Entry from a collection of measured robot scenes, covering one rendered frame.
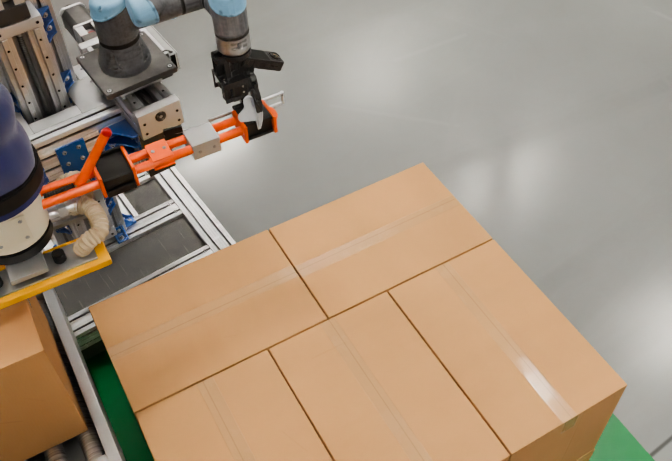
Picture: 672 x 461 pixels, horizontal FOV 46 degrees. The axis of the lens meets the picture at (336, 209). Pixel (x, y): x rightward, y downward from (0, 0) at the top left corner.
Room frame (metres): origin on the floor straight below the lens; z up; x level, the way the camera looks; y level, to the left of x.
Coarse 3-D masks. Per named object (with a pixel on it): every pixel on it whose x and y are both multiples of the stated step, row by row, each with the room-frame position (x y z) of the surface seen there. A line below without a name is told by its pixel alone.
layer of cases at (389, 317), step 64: (384, 192) 1.78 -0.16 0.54; (448, 192) 1.77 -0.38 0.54; (256, 256) 1.52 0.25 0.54; (320, 256) 1.52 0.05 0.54; (384, 256) 1.51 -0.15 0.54; (448, 256) 1.50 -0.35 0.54; (128, 320) 1.30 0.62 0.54; (192, 320) 1.29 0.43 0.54; (256, 320) 1.28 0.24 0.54; (320, 320) 1.28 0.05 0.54; (384, 320) 1.27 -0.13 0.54; (448, 320) 1.27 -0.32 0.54; (512, 320) 1.26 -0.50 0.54; (128, 384) 1.08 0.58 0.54; (192, 384) 1.08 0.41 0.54; (256, 384) 1.08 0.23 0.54; (320, 384) 1.07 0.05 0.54; (384, 384) 1.07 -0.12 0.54; (448, 384) 1.06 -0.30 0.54; (512, 384) 1.06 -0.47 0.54; (576, 384) 1.05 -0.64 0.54; (192, 448) 0.89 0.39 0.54; (256, 448) 0.89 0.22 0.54; (320, 448) 0.89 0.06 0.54; (384, 448) 0.88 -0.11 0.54; (448, 448) 0.88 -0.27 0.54; (512, 448) 0.87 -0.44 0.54; (576, 448) 1.00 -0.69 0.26
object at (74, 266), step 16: (48, 256) 1.10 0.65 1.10; (64, 256) 1.09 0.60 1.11; (96, 256) 1.10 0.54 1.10; (0, 272) 1.06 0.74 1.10; (48, 272) 1.05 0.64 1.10; (64, 272) 1.06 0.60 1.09; (80, 272) 1.06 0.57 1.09; (0, 288) 1.01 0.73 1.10; (16, 288) 1.01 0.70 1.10; (32, 288) 1.02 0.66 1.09; (48, 288) 1.02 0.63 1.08; (0, 304) 0.98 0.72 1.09
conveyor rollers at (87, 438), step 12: (48, 312) 1.33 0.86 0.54; (60, 348) 1.21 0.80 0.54; (72, 372) 1.13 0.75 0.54; (72, 384) 1.09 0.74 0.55; (84, 408) 1.02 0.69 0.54; (84, 432) 0.94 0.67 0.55; (96, 432) 0.95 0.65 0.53; (60, 444) 0.92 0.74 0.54; (84, 444) 0.91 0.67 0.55; (96, 444) 0.91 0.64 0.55; (48, 456) 0.88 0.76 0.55; (60, 456) 0.88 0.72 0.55; (96, 456) 0.88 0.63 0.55
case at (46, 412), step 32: (0, 320) 1.03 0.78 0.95; (32, 320) 1.03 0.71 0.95; (0, 352) 0.94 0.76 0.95; (32, 352) 0.94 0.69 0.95; (0, 384) 0.89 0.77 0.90; (32, 384) 0.92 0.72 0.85; (64, 384) 0.96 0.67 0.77; (0, 416) 0.88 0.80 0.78; (32, 416) 0.90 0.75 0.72; (64, 416) 0.93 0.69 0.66; (0, 448) 0.86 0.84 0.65; (32, 448) 0.88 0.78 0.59
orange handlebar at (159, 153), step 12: (228, 120) 1.41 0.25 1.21; (228, 132) 1.37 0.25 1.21; (240, 132) 1.37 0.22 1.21; (156, 144) 1.33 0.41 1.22; (168, 144) 1.33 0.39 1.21; (180, 144) 1.34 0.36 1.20; (132, 156) 1.30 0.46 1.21; (144, 156) 1.30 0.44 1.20; (156, 156) 1.29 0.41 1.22; (168, 156) 1.29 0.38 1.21; (180, 156) 1.30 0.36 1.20; (144, 168) 1.26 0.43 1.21; (156, 168) 1.28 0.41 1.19; (60, 180) 1.22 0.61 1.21; (72, 180) 1.23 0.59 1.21; (96, 180) 1.22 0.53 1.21; (72, 192) 1.19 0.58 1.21; (84, 192) 1.19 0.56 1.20; (48, 204) 1.16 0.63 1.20
